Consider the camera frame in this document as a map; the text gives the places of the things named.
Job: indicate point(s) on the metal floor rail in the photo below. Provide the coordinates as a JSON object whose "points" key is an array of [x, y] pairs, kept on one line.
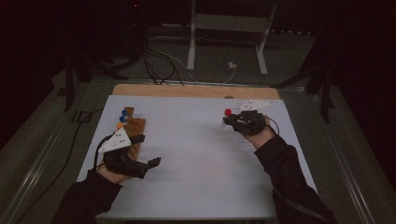
{"points": [[140, 81], [345, 168], [31, 177]]}

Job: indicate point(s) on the orange cap test tube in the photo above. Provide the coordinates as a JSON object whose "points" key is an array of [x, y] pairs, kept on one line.
{"points": [[120, 125]]}

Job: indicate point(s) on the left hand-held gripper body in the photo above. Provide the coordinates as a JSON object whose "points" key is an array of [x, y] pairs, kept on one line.
{"points": [[116, 141]]}

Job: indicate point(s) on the white plug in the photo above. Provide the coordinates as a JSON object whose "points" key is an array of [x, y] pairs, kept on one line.
{"points": [[232, 65]]}

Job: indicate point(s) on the black floor socket frame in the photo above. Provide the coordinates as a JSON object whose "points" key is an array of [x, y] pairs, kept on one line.
{"points": [[81, 116]]}

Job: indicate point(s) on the person's left hand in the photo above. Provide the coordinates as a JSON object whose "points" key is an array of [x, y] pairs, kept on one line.
{"points": [[113, 178]]}

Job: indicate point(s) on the white table mat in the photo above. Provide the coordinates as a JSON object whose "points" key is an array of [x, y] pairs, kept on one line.
{"points": [[199, 161]]}

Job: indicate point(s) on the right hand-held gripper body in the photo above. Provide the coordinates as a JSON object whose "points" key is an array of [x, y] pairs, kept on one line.
{"points": [[250, 123]]}

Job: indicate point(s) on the person's right hand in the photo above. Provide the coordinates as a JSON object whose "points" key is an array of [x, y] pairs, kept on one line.
{"points": [[261, 140]]}

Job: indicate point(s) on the blue cap test tube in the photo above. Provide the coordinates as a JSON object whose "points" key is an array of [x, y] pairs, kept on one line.
{"points": [[122, 119], [124, 112]]}

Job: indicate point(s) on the white metal stand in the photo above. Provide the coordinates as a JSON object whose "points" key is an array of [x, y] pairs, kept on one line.
{"points": [[190, 46]]}

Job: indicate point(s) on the red cap test tube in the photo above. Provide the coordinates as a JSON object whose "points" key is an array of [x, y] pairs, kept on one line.
{"points": [[228, 112]]}

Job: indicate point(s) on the wooden test tube rack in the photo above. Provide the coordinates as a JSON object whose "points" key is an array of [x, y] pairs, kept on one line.
{"points": [[137, 126]]}

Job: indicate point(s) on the black stand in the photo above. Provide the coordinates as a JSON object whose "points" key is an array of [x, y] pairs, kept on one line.
{"points": [[69, 90], [326, 99]]}

